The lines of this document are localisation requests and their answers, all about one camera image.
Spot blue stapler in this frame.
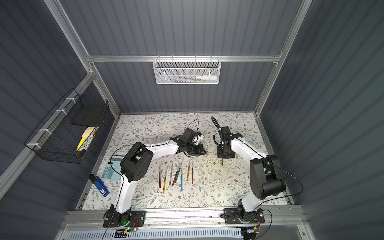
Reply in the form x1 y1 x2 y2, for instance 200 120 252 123
89 174 110 197

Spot black wire mesh basket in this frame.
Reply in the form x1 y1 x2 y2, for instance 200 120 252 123
25 89 110 164

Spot white wire mesh basket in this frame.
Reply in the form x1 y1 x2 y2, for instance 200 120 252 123
153 58 222 85

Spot white marker in basket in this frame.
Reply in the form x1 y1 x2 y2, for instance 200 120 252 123
196 75 218 82

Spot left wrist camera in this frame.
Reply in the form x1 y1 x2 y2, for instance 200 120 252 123
194 132 204 145

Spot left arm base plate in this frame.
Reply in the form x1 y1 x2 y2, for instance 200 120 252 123
103 210 147 228

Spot black notebook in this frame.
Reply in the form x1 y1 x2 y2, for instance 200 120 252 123
70 106 106 127

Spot light blue calculator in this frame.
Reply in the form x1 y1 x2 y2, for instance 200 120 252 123
100 156 123 182

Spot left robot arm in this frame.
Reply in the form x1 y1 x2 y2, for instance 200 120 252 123
114 128 207 214

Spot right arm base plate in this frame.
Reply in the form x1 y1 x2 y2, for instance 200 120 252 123
220 208 265 225

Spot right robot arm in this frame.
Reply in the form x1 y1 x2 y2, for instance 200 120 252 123
215 126 286 221

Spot yellow sticky notes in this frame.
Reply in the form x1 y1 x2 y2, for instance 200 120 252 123
77 127 98 152

